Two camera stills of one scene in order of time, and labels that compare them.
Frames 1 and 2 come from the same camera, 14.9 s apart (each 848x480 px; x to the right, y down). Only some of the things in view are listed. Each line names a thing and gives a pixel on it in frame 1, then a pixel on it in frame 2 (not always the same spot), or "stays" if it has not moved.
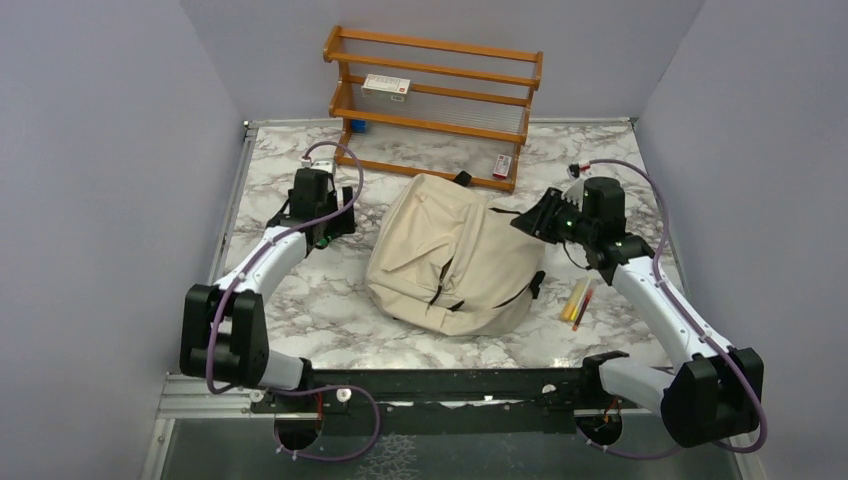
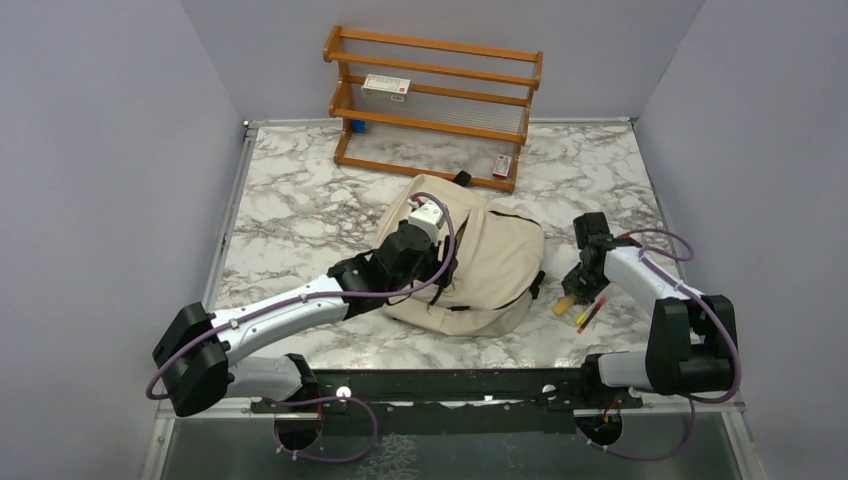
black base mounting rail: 531,402 stays
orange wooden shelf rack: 450,111 stays
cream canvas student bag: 440,258 stays
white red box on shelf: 386,87 stays
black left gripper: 344,224 -> 433,253
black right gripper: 539,218 -> 585,294
